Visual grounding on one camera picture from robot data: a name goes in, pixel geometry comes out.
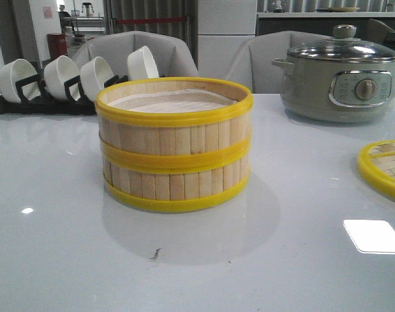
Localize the bamboo steamer tray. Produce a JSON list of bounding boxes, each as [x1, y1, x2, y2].
[[103, 155, 250, 213], [95, 77, 253, 174]]

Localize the woven bamboo steamer lid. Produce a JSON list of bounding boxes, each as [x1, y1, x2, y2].
[[357, 140, 395, 200]]

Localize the grey chair left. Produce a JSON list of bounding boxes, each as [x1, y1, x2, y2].
[[72, 31, 199, 80]]

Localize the grey chair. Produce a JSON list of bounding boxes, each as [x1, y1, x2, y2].
[[72, 31, 199, 80], [224, 31, 327, 94]]

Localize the white bowl right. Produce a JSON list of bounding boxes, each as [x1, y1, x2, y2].
[[127, 45, 159, 81]]

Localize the white bowl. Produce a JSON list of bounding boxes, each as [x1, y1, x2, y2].
[[0, 58, 37, 103], [127, 45, 159, 81], [80, 57, 114, 102], [44, 55, 80, 101]]

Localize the grey chair right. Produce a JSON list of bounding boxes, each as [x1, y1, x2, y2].
[[224, 31, 327, 94]]

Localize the white cabinet background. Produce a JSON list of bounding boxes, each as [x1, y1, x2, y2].
[[197, 1, 257, 79]]

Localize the grey electric cooking pot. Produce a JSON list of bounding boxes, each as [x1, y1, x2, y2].
[[272, 57, 395, 123]]

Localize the black bowl rack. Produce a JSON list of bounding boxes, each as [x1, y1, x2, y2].
[[0, 62, 130, 116]]

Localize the red cylinder bin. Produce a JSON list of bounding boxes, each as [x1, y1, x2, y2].
[[47, 33, 68, 60]]

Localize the glass pot lid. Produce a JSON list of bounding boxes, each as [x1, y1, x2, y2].
[[287, 25, 395, 62]]

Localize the white bowl far left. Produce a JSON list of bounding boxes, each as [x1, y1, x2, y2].
[[0, 58, 37, 103]]

